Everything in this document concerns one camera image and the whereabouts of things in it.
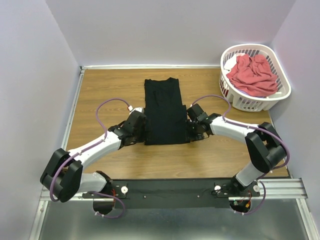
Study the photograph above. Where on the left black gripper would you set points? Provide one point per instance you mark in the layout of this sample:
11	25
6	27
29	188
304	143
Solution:
139	135

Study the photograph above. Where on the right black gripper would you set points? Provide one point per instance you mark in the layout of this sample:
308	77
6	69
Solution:
194	131

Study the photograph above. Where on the black t-shirt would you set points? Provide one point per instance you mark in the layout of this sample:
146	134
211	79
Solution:
166	114

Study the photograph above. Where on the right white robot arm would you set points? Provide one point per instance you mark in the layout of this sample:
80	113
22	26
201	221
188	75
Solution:
264	146

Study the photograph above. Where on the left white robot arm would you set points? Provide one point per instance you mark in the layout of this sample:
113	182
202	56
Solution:
64	174

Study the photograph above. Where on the left silver bolt knob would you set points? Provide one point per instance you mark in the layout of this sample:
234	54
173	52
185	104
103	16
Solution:
124	189

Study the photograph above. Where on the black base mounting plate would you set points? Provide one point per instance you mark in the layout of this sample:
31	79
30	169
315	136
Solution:
175	193

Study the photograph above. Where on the white laundry basket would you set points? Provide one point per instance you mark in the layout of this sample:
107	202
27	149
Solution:
242	101

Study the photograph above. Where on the white cloth in basket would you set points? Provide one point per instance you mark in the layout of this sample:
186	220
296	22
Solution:
230	63

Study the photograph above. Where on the red t-shirt in basket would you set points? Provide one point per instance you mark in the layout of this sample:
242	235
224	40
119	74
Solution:
252	76

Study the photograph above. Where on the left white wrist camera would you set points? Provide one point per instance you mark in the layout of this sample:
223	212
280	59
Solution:
131	109

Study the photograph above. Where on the aluminium frame rail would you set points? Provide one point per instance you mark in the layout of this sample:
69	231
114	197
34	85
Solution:
276	189

